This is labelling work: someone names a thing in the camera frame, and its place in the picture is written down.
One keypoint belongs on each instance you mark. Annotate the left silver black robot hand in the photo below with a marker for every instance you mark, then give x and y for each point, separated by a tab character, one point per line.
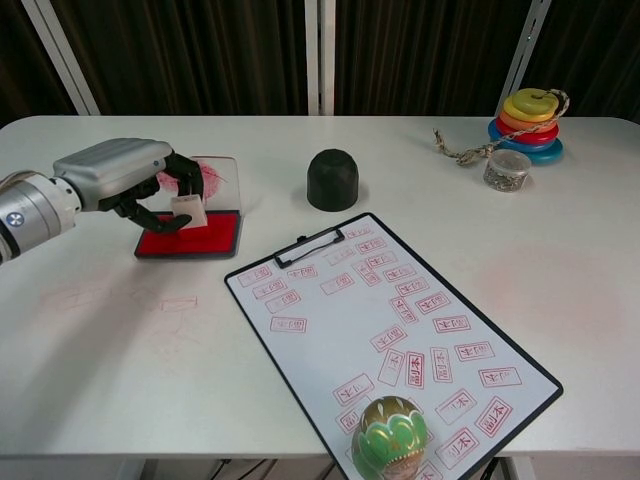
115	170

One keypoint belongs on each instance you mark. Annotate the white and red block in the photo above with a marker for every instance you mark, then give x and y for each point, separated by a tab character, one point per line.
192	210

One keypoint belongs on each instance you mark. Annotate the black-edged stamped clipboard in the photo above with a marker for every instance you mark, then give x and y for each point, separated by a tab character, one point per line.
340	325

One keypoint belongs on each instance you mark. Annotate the dark pleated curtain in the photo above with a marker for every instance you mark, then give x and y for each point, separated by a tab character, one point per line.
200	50

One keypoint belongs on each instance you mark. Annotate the green gold egg ornament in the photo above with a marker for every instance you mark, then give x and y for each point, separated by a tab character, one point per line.
390	440

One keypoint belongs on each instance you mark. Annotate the clear jar of metal bits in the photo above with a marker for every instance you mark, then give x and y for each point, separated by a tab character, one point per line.
506	175

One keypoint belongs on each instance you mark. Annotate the white metal frame post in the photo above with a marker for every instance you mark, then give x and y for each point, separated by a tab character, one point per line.
522	50
60	55
320	55

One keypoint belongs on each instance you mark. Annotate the red ink pad case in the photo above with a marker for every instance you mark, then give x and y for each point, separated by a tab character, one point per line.
210	240

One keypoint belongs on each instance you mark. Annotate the black dome cup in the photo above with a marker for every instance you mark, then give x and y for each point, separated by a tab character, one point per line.
332	180

